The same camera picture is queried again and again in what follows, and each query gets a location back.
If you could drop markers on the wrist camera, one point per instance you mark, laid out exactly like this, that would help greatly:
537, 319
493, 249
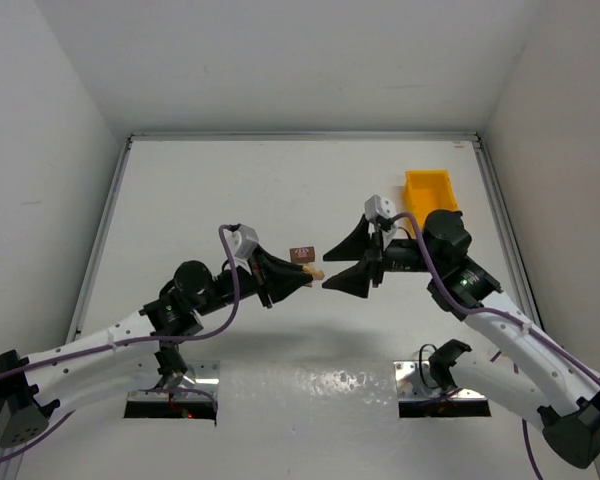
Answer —
380, 212
243, 241

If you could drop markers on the yellow plastic bin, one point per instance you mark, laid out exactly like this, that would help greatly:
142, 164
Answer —
426, 191

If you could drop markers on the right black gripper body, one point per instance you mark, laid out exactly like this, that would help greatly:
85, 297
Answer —
374, 260

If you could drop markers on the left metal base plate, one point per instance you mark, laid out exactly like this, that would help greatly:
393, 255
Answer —
199, 381

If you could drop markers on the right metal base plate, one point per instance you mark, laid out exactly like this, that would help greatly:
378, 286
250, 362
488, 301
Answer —
415, 384

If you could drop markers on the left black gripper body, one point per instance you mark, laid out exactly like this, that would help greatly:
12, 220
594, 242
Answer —
262, 281

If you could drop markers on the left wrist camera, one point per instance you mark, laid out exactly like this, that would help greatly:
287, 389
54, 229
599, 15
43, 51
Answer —
243, 241

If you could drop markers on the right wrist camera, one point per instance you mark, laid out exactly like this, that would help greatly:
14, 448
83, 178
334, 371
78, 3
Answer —
380, 212

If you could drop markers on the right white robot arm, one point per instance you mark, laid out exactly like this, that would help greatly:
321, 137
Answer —
551, 389

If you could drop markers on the aluminium table frame rail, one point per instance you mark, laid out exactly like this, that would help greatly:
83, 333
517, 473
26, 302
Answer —
171, 192

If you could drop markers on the metal base plate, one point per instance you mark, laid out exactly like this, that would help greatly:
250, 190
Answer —
199, 381
415, 384

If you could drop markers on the white front cover board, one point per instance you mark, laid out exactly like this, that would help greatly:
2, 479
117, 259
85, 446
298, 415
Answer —
296, 421

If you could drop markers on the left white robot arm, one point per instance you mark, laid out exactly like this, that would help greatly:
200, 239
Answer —
140, 352

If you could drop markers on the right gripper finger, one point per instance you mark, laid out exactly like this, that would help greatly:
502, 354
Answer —
354, 281
359, 244

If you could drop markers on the brown wood block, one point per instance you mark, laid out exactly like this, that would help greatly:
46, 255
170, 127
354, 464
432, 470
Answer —
302, 255

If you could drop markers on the wooden helicopter toy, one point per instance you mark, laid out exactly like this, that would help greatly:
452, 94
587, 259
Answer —
316, 274

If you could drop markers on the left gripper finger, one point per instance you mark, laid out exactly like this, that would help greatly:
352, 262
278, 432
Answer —
279, 288
274, 266

